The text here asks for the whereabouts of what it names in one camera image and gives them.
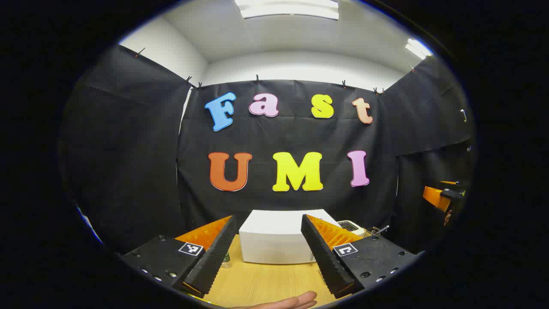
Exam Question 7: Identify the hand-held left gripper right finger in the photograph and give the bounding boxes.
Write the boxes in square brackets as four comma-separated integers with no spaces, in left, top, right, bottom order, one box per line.
[300,214,426,300]

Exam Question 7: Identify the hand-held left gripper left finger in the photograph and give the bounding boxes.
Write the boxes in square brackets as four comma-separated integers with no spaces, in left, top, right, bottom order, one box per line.
[120,215,239,299]

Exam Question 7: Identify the white microwave oven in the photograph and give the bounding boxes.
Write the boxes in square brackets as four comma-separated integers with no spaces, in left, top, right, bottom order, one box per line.
[239,209,342,265]

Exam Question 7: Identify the white toaster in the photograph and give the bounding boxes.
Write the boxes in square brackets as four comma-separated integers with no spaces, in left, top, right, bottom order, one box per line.
[337,220,366,237]

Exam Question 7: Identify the black backdrop cloth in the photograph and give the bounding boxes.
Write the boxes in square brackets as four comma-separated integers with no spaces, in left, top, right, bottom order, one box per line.
[60,43,474,254]

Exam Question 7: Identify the small ceiling light panel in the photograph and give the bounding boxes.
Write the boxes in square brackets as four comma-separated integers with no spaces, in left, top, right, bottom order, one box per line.
[405,39,432,60]

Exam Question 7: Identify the row of black cloth clips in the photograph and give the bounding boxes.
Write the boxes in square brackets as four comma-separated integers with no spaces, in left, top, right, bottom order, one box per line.
[134,47,416,96]

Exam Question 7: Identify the long ceiling light panel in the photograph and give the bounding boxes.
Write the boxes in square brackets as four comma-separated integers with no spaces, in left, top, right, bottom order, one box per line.
[235,0,339,21]

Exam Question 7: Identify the metal wire basket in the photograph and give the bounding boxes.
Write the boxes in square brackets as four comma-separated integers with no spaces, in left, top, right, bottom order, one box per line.
[364,225,390,239]

